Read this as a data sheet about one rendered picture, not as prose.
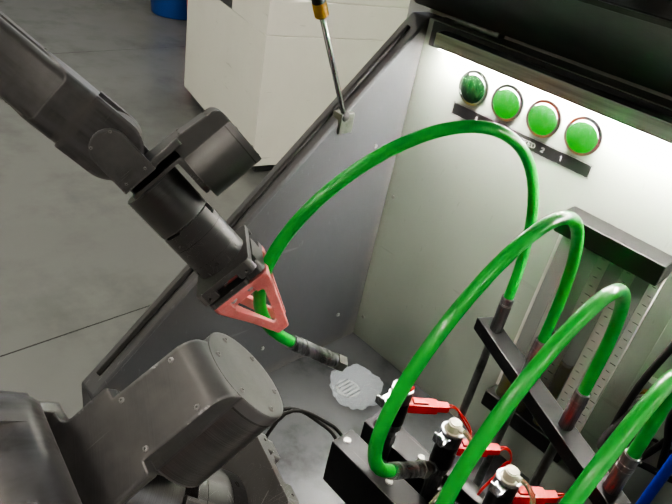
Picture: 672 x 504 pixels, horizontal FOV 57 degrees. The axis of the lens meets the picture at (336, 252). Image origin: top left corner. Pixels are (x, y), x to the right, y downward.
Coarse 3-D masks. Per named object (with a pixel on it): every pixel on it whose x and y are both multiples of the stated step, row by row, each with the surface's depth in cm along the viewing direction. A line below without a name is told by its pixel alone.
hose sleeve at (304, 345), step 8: (296, 336) 72; (296, 344) 71; (304, 344) 72; (312, 344) 74; (296, 352) 72; (304, 352) 73; (312, 352) 73; (320, 352) 74; (328, 352) 75; (320, 360) 75; (328, 360) 76; (336, 360) 76
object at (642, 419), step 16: (656, 384) 51; (640, 400) 50; (656, 400) 50; (640, 416) 49; (656, 416) 61; (624, 432) 49; (640, 432) 63; (656, 432) 62; (608, 448) 48; (624, 448) 49; (640, 448) 64; (592, 464) 48; (608, 464) 48; (624, 464) 65; (576, 480) 49; (592, 480) 48; (608, 480) 68; (624, 480) 66; (576, 496) 48
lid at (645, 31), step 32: (416, 0) 96; (448, 0) 87; (480, 0) 80; (512, 0) 74; (544, 0) 69; (576, 0) 64; (608, 0) 61; (640, 0) 59; (480, 32) 90; (512, 32) 85; (544, 32) 78; (576, 32) 72; (608, 32) 67; (640, 32) 63; (608, 64) 76; (640, 64) 71
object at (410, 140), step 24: (480, 120) 66; (408, 144) 62; (360, 168) 62; (528, 168) 73; (336, 192) 62; (528, 192) 76; (528, 216) 78; (288, 240) 63; (264, 312) 67; (288, 336) 71
